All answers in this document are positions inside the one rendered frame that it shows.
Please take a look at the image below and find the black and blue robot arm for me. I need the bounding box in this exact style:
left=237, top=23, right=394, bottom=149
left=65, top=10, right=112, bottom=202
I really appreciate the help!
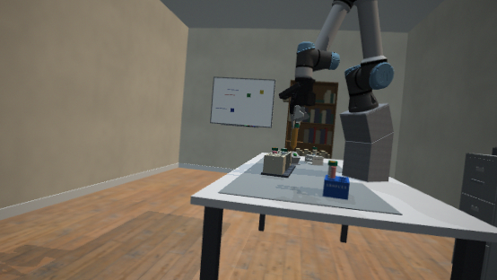
left=295, top=0, right=394, bottom=113

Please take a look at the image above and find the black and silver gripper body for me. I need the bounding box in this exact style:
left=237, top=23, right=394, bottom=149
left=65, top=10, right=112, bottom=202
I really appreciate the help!
left=292, top=77, right=316, bottom=106

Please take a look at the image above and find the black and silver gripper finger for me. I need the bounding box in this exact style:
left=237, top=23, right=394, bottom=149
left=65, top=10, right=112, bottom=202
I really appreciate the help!
left=290, top=97, right=304, bottom=128
left=295, top=105, right=309, bottom=124

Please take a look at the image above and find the grey tube rack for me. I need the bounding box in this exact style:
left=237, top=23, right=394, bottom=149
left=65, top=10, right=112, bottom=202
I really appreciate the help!
left=304, top=154, right=324, bottom=165

